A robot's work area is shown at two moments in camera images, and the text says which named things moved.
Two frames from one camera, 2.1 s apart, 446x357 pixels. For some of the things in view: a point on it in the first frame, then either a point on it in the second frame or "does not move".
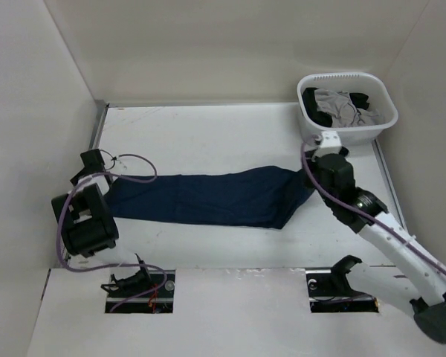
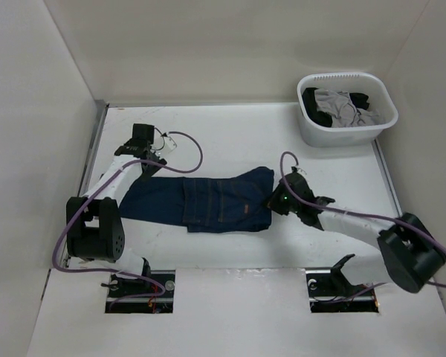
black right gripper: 312,161 to 273,201
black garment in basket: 320,118 does not move
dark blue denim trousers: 267,197 does not move
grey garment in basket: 343,111 does not move
